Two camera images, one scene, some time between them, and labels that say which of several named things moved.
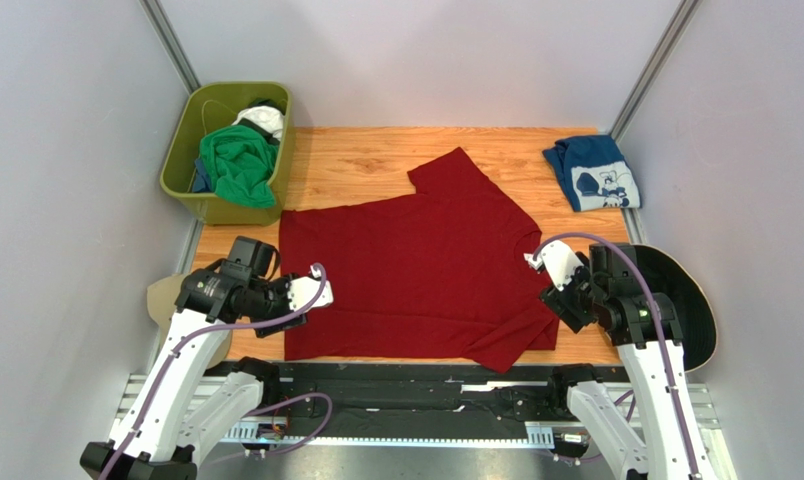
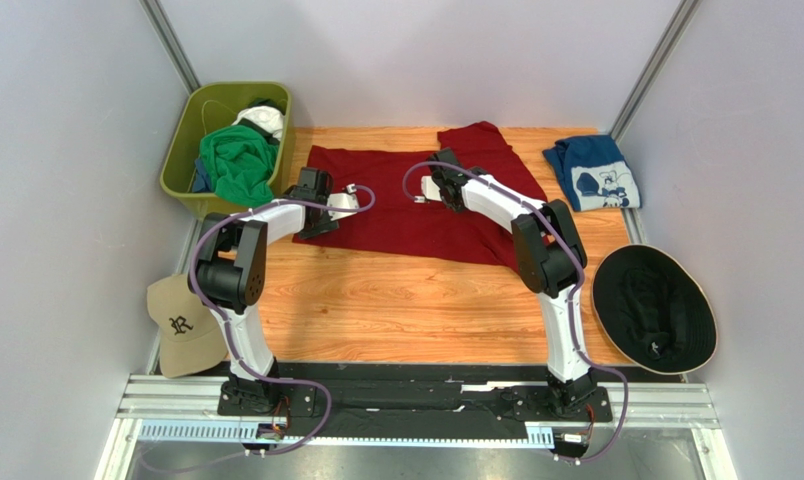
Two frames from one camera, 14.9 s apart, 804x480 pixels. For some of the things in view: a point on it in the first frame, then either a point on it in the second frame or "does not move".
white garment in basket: [267, 117] does not move
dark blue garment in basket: [201, 182] does not move
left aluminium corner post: [170, 44] does not move
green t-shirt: [238, 163] does not move
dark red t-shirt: [442, 270] -> [389, 208]
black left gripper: [289, 322] -> [324, 225]
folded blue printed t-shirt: [594, 173] does not move
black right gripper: [560, 309] -> [441, 162]
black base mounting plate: [418, 400] does not move
